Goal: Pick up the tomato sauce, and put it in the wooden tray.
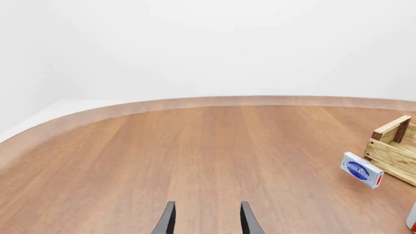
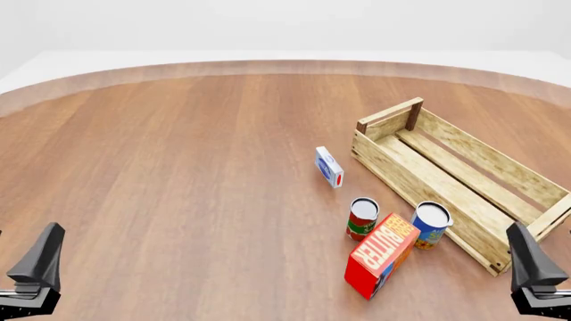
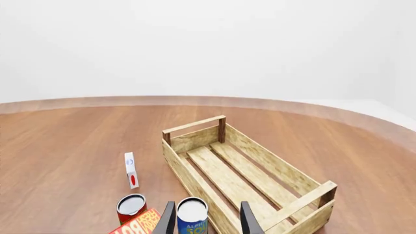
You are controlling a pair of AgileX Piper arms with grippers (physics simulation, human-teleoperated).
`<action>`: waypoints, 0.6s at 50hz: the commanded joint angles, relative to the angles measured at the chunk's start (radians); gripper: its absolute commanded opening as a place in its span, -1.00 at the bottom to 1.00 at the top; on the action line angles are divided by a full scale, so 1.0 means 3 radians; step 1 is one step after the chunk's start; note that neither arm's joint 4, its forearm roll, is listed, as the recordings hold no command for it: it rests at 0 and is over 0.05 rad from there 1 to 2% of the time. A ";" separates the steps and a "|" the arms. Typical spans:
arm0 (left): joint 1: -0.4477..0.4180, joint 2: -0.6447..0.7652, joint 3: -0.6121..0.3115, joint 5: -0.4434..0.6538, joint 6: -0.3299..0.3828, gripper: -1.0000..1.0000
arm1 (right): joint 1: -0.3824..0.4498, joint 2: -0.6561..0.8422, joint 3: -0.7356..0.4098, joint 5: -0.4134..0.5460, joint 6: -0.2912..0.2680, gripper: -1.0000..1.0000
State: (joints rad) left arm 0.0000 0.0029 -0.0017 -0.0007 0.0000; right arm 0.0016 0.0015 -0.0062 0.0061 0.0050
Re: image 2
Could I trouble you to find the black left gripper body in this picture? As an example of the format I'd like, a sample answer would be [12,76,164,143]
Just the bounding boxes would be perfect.
[0,281,62,317]

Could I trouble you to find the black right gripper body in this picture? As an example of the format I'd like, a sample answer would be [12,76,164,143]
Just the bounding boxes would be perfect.
[509,284,571,319]

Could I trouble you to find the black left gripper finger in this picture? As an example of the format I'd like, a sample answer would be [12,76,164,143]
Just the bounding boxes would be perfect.
[6,221,66,293]

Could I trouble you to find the red butter box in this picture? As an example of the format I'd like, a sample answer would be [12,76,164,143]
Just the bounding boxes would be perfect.
[343,212,422,301]

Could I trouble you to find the red tomato sauce tin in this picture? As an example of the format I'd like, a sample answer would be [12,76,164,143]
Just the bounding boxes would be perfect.
[345,196,380,243]

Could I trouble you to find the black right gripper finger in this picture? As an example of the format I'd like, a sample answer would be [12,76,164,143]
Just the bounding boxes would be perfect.
[505,220,569,293]

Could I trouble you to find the blue soup tin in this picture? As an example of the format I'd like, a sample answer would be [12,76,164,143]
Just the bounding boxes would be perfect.
[410,201,454,251]

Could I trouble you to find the wooden slat tray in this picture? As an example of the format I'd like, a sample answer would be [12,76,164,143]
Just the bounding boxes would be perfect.
[350,96,571,277]

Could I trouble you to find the small blue white box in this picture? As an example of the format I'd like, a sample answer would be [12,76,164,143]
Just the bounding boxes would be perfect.
[314,145,345,190]

